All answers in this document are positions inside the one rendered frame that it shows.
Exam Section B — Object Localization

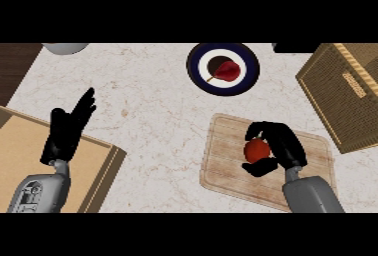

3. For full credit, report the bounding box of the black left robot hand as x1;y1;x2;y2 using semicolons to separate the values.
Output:
39;87;98;167

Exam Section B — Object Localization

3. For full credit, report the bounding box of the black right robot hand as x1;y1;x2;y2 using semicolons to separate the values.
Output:
241;120;309;178

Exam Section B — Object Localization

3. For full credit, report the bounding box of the pale wooden cutting board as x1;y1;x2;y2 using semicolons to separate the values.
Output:
198;112;339;213

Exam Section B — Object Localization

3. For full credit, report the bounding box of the brown wicker basket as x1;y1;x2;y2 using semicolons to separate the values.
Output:
294;42;378;155

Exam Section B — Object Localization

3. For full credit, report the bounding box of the dark red pepper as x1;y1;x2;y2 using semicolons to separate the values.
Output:
206;60;243;83

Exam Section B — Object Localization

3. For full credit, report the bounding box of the tan wooden box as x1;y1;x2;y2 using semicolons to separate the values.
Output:
0;105;129;214

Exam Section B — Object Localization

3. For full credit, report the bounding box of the dark brown wooden panel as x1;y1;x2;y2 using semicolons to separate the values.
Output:
0;42;45;108

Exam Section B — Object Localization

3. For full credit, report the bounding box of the grey bowl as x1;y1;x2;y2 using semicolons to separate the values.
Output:
42;42;92;56

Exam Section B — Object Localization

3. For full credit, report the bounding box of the navy and white plate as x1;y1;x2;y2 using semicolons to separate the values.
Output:
185;42;262;97

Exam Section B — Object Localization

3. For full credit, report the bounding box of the black appliance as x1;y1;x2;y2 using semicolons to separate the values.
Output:
272;42;322;54

